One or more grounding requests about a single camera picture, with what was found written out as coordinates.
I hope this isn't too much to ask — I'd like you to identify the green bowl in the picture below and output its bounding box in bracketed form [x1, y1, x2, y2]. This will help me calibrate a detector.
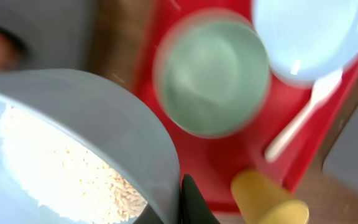
[152, 8, 271, 139]

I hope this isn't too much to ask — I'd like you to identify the white plastic spoon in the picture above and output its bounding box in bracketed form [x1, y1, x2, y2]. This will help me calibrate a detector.
[264, 68, 343, 162]

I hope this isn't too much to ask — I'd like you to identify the black waste tray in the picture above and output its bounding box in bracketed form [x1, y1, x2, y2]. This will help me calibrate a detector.
[0, 0, 97, 70]

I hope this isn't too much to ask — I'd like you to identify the light blue rice bowl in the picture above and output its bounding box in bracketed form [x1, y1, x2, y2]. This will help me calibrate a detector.
[0, 69, 180, 224]

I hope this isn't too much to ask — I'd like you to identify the white rice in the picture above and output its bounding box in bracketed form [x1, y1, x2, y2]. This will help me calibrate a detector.
[0, 105, 147, 223]

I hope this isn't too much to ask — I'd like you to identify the light blue plate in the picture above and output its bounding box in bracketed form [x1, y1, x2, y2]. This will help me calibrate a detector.
[252, 0, 358, 86]

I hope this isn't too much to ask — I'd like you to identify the yellow cup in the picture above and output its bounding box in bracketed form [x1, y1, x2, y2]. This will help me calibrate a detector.
[231, 169, 310, 224]

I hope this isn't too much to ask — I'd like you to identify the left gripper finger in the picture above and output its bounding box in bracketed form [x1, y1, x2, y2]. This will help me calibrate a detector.
[180, 174, 219, 224]

